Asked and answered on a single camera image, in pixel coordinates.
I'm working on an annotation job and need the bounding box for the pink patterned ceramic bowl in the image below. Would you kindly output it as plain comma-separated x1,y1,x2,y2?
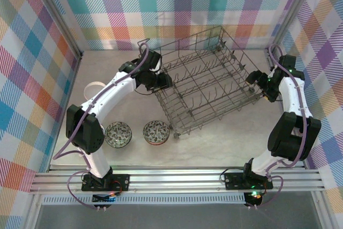
143,120,169,146

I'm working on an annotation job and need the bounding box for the grey wire dish rack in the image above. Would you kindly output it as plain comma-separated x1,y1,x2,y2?
137,25,265,140

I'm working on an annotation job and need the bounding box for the green patterned ceramic bowl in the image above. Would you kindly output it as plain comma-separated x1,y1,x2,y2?
105,121,133,149

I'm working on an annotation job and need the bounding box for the white blue rose bowl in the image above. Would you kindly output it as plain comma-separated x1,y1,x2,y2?
84,80,106,101

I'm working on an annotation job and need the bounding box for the black round electronics module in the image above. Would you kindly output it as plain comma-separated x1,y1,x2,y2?
245,190,265,208

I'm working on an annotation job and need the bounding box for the small blue circuit board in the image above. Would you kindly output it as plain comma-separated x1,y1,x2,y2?
92,193,117,204

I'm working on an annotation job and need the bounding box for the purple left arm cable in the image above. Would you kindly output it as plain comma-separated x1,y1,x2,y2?
52,41,151,211

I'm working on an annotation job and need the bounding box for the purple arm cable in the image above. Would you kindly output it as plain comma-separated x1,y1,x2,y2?
52,41,151,211
245,43,311,210

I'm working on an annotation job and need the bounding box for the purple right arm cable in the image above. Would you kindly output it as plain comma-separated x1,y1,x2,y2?
245,43,311,210

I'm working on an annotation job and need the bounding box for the aluminium frame post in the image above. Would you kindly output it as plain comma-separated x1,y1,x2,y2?
31,0,84,60
267,0,316,55

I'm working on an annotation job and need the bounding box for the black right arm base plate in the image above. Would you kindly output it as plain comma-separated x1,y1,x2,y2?
224,171,274,190

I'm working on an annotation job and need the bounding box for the aluminium mounting rail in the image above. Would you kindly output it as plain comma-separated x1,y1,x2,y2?
29,168,326,195

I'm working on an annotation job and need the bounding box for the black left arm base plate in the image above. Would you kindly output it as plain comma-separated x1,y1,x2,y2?
81,173,131,193

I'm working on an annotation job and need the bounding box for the white slotted cable duct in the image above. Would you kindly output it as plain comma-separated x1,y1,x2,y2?
41,193,247,205

